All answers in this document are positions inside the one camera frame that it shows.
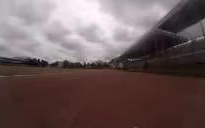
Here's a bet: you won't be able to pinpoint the dark green grass strip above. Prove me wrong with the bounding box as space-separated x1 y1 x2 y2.
0 64 101 80

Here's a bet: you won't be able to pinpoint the white painted lane lines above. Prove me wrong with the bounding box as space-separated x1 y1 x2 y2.
0 73 34 79

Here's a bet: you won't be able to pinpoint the red running track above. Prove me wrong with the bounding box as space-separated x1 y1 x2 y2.
0 68 205 128

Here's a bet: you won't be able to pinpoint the row of trees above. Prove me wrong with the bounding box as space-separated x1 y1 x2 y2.
22 57 112 70

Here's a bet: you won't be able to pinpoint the roofed grandstand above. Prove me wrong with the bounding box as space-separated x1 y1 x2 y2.
109 0 205 80

